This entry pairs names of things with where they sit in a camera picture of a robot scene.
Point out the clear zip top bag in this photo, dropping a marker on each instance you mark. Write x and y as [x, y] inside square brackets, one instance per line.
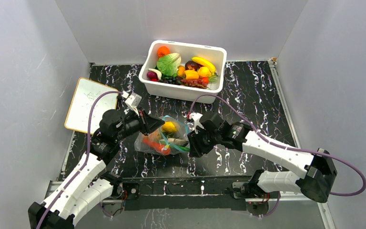
[182, 133]

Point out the toy purple onion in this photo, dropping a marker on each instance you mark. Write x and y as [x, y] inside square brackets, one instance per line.
[154, 75]

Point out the toy red grapes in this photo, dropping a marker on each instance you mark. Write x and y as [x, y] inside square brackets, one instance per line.
[194, 83]

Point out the toy yellow pepper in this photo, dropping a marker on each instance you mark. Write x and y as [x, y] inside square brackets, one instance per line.
[191, 75]

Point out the toy green bean pod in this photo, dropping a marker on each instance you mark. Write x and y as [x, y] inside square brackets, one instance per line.
[178, 148]

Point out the white plastic food bin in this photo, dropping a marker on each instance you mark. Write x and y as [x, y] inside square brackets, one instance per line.
[170, 86]

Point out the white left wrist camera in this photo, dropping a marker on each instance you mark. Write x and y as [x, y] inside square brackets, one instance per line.
[132, 100]

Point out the toy pineapple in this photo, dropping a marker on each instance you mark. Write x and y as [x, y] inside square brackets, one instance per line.
[156, 136]

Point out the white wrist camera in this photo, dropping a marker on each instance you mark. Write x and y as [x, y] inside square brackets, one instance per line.
[132, 100]
[195, 118]

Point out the toy red tomato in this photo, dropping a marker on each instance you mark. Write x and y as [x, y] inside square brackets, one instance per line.
[155, 145]

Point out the toy grey fish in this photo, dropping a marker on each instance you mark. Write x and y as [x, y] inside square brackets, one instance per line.
[177, 142]

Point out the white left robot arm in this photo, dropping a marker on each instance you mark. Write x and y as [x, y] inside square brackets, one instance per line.
[80, 191]

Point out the toy green cabbage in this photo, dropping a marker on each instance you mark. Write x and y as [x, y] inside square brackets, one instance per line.
[168, 65]

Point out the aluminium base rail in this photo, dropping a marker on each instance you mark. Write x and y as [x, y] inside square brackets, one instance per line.
[183, 192]

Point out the white board wooden frame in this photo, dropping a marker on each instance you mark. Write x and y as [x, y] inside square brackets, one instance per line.
[85, 94]

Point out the toy yellow lemon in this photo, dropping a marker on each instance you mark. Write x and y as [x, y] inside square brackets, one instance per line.
[169, 128]

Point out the toy yellow pear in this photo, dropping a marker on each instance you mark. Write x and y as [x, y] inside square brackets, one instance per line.
[204, 72]

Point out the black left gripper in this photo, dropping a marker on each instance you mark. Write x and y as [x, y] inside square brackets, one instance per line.
[147, 123]

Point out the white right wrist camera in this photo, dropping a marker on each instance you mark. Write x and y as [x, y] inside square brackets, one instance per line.
[195, 118]

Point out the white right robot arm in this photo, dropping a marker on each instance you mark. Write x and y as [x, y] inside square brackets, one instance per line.
[309, 174]

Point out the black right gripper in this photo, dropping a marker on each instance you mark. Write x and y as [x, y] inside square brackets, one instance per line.
[197, 149]

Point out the toy yellow banana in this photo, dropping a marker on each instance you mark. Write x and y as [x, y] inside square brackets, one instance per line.
[206, 63]

